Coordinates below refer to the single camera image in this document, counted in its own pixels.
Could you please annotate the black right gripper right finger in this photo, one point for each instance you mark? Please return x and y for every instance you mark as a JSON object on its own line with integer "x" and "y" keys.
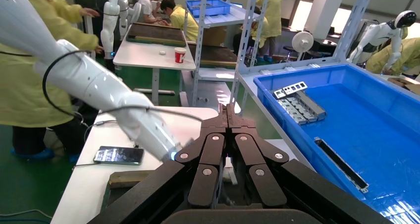
{"x": 265, "y": 183}

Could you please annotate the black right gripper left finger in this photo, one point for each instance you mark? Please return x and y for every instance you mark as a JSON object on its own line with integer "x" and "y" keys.
{"x": 203, "y": 183}

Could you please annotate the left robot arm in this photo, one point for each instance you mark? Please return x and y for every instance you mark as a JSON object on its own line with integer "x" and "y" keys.
{"x": 92, "y": 81}

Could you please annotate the black container tray brass edges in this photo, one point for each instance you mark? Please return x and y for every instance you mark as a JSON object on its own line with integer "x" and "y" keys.
{"x": 131, "y": 178}

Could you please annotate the perforated flat metal plate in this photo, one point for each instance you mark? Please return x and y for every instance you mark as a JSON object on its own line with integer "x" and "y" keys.
{"x": 288, "y": 112}
{"x": 300, "y": 112}

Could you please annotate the long plain grey metal bar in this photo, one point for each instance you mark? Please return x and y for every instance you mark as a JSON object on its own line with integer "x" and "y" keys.
{"x": 311, "y": 106}

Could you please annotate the black smartphone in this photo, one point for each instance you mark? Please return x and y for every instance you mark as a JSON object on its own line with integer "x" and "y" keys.
{"x": 118, "y": 155}

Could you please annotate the large blue plastic bin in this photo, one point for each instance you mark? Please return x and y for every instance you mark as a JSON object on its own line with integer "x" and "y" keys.
{"x": 361, "y": 124}

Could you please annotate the black tray with green rim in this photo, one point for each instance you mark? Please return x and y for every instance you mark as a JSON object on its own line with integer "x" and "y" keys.
{"x": 213, "y": 53}
{"x": 154, "y": 32}

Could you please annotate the red paper cup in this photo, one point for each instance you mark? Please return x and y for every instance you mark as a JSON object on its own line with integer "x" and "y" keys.
{"x": 179, "y": 55}

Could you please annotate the white metal shelf rack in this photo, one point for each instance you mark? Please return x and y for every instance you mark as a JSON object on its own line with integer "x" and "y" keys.
{"x": 199, "y": 51}

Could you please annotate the white work table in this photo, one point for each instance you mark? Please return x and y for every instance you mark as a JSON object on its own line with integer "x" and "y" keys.
{"x": 147, "y": 60}

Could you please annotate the white standing fan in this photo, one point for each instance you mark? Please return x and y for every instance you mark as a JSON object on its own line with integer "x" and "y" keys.
{"x": 302, "y": 41}

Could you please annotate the seated person in yellow coat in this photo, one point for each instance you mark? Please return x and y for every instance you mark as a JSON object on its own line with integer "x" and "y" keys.
{"x": 183, "y": 22}

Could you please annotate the brown cardboard box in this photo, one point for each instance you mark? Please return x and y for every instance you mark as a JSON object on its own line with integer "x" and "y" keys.
{"x": 403, "y": 83}

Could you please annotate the person in yellow coat standing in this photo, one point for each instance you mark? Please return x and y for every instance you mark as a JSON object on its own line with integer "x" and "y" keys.
{"x": 272, "y": 12}
{"x": 19, "y": 94}

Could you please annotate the small blue plastic bin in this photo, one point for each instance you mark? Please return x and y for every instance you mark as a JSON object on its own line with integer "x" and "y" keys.
{"x": 210, "y": 9}

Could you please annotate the white humanoid robot black visor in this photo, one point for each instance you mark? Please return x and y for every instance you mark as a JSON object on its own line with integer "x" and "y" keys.
{"x": 377, "y": 35}

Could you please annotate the person in white shirt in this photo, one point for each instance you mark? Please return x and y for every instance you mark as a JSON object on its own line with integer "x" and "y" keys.
{"x": 146, "y": 5}

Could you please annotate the white robot with two arms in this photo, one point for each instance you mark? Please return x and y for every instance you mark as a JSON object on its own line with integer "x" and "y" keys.
{"x": 110, "y": 19}

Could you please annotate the bending person in yellow coat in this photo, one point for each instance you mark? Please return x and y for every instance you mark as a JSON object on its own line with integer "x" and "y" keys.
{"x": 410, "y": 55}

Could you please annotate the dark flat metal bracket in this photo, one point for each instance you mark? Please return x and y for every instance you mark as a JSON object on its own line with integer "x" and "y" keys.
{"x": 341, "y": 165}

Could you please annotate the grey bracket with square windows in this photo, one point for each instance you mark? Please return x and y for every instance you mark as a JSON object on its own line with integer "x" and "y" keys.
{"x": 295, "y": 88}

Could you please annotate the white slotted rack post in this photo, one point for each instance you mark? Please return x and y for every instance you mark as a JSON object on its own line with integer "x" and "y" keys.
{"x": 246, "y": 35}
{"x": 354, "y": 25}

